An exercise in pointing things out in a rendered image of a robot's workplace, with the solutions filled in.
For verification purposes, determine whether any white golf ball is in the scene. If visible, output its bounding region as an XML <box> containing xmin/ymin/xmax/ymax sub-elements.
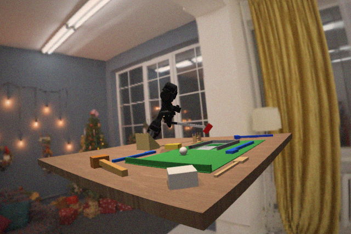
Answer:
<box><xmin>179</xmin><ymin>147</ymin><xmax>188</xmax><ymax>155</ymax></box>

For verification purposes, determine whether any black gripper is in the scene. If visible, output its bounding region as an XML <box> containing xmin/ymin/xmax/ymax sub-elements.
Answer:
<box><xmin>160</xmin><ymin>101</ymin><xmax>176</xmax><ymax>128</ymax></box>

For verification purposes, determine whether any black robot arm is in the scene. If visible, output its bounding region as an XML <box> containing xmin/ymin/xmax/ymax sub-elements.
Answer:
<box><xmin>147</xmin><ymin>82</ymin><xmax>181</xmax><ymax>139</ymax></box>

